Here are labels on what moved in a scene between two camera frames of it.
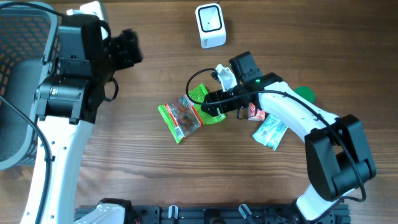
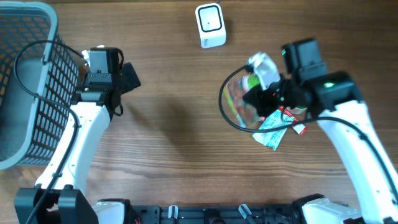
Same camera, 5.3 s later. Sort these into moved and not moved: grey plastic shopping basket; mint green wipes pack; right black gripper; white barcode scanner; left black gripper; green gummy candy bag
Moved: green gummy candy bag; left black gripper; right black gripper
Not moved: grey plastic shopping basket; white barcode scanner; mint green wipes pack
